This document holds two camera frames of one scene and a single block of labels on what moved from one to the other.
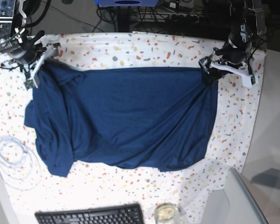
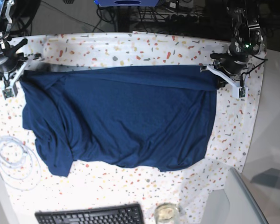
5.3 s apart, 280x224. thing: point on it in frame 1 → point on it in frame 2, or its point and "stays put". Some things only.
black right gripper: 24,50 → 10,51
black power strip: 187,18 stays put
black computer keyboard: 130,213 stays put
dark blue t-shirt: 161,117 stays put
